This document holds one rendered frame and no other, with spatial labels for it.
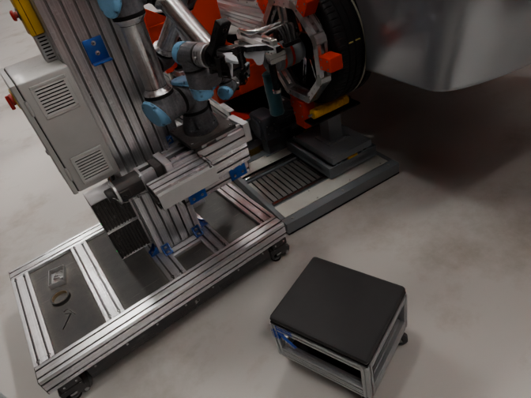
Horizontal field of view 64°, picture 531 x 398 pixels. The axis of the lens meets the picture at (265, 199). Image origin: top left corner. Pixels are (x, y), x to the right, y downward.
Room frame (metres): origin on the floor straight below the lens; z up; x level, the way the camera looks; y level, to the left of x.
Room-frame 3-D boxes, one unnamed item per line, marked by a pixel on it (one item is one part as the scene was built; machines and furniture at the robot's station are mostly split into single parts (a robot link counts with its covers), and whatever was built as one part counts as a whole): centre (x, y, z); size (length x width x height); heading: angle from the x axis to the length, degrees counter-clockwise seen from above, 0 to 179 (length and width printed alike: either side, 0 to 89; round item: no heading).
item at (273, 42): (2.12, -0.27, 1.03); 0.19 x 0.18 x 0.11; 111
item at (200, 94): (1.42, 0.10, 1.12); 0.11 x 0.08 x 0.11; 131
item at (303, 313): (0.98, -0.16, 0.17); 0.43 x 0.36 x 0.34; 46
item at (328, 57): (1.97, -0.47, 0.85); 0.09 x 0.08 x 0.07; 21
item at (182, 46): (1.41, 0.12, 1.21); 0.11 x 0.08 x 0.09; 41
